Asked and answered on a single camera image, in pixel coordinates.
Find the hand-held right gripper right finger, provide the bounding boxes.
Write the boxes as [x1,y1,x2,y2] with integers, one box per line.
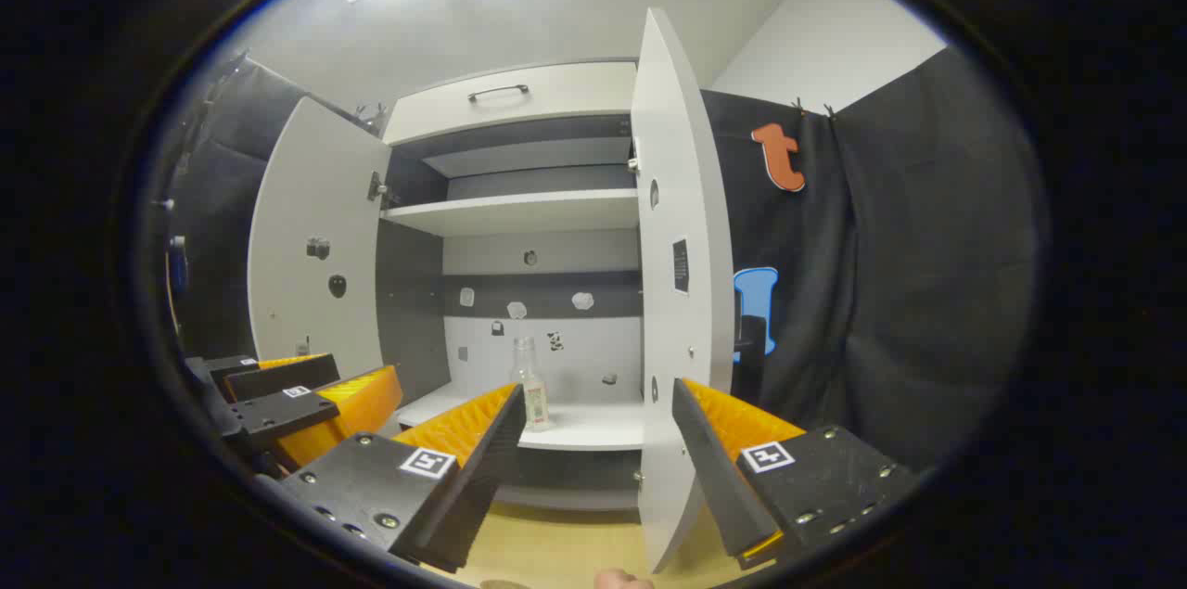
[670,378,919,571]

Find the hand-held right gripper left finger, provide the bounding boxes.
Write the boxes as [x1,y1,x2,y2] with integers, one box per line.
[278,382,528,574]

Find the clear glass bottle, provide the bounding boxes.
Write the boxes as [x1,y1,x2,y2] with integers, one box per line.
[510,336,551,432]

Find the white cabinet door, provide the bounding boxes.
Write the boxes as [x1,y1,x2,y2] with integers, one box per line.
[631,7,735,574]
[248,96,392,386]

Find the white and grey cabinet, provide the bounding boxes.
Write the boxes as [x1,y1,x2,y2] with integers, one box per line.
[376,58,645,513]

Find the white cabinet drawer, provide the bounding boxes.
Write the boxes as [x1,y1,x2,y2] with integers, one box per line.
[382,60,639,147]

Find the black backdrop cloth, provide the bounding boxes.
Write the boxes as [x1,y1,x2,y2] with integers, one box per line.
[700,46,1041,471]
[172,56,372,360]

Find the black door handle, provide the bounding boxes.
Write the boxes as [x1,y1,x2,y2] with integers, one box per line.
[734,314,769,363]

